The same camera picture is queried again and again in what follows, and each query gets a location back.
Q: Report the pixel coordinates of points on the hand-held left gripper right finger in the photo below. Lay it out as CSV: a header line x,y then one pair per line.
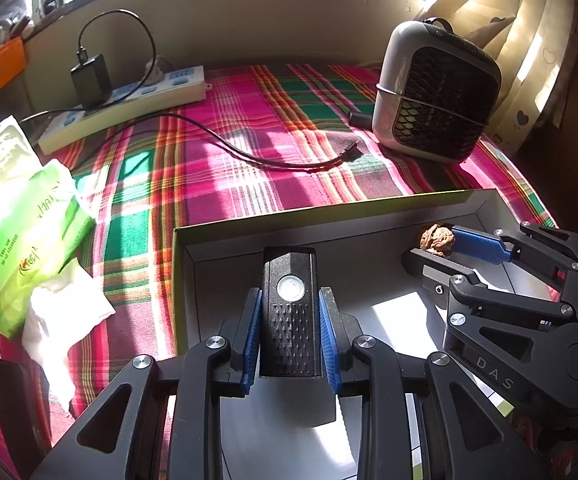
x,y
330,350

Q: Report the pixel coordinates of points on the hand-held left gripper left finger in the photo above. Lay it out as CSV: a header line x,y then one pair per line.
x,y
251,340

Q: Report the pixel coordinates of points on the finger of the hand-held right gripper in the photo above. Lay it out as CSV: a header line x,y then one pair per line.
x,y
434,266
479,247

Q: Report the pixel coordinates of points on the brown walnut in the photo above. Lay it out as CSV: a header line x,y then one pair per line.
x,y
438,241

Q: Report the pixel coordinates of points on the black bike light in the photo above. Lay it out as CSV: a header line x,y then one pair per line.
x,y
289,340

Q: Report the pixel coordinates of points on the green-edged cardboard box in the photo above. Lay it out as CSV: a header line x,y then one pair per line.
x,y
219,280

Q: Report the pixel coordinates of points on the grey portable heater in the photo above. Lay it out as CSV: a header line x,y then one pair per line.
x,y
434,95

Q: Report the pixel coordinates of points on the black heater plug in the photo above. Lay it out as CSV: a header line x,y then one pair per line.
x,y
359,118

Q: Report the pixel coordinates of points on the white crumpled tissue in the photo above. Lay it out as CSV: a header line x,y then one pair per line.
x,y
64,305

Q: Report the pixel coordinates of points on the plaid cloth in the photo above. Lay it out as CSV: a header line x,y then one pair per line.
x,y
269,125

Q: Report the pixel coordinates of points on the cream curtain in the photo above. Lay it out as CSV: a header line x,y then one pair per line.
x,y
519,35

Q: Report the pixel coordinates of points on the green tissue pack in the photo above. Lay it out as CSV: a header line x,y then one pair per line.
x,y
34,220

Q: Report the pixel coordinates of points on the white power strip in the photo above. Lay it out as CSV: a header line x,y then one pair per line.
x,y
179,92

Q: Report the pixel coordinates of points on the white plug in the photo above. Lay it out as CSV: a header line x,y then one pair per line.
x,y
156,70

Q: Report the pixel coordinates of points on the black charger adapter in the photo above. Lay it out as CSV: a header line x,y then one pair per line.
x,y
91,82

